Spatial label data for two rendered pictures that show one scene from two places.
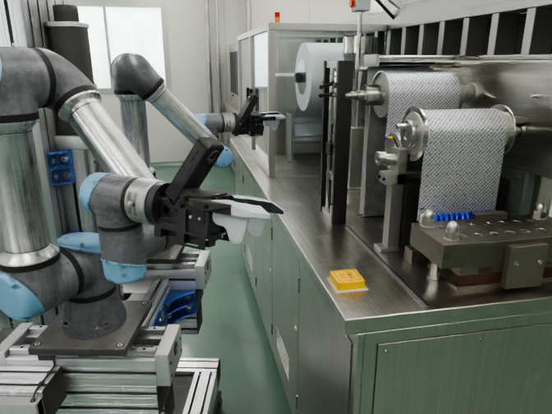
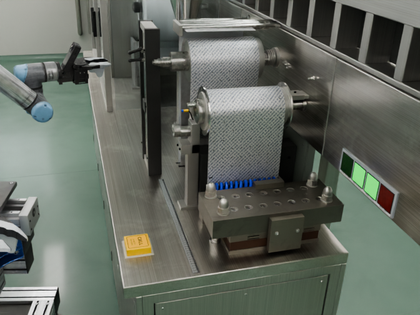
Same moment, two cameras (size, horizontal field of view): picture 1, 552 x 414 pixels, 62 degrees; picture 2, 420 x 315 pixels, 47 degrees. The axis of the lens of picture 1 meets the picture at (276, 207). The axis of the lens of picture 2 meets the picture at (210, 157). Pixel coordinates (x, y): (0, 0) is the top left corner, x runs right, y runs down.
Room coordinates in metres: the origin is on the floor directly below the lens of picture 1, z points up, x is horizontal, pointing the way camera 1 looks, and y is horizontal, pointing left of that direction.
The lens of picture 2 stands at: (-0.12, -0.28, 1.77)
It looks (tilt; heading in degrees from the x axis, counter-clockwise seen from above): 26 degrees down; 355
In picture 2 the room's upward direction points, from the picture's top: 2 degrees clockwise
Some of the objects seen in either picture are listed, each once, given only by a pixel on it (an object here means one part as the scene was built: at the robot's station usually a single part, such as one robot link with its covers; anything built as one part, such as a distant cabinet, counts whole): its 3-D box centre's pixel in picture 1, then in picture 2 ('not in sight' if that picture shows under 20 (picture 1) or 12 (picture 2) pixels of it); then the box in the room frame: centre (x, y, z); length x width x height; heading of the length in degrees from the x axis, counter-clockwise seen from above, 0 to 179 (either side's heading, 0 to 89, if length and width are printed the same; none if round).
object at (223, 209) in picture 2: (452, 230); (223, 205); (1.02, -0.42, 1.05); 0.04 x 0.04 x 0.04
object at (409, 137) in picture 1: (409, 133); (199, 110); (1.24, -0.36, 1.25); 0.07 x 0.02 x 0.07; 11
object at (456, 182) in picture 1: (460, 186); (245, 157); (1.21, -0.50, 1.11); 0.23 x 0.01 x 0.18; 101
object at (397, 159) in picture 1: (389, 200); (187, 165); (1.27, -0.33, 1.05); 0.06 x 0.05 x 0.31; 101
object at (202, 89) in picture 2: (413, 133); (203, 110); (1.24, -0.37, 1.25); 0.15 x 0.01 x 0.15; 11
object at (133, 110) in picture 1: (135, 134); not in sight; (1.61, 0.50, 1.19); 0.15 x 0.12 x 0.55; 25
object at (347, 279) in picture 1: (347, 279); (137, 244); (1.04, -0.18, 0.91); 0.07 x 0.07 x 0.02; 11
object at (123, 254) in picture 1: (130, 246); not in sight; (0.77, 0.27, 1.11); 0.11 x 0.08 x 0.11; 153
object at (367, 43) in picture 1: (360, 45); not in sight; (1.97, -0.34, 1.50); 0.14 x 0.14 x 0.06
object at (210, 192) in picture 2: (428, 218); (210, 189); (1.12, -0.39, 1.05); 0.04 x 0.04 x 0.04
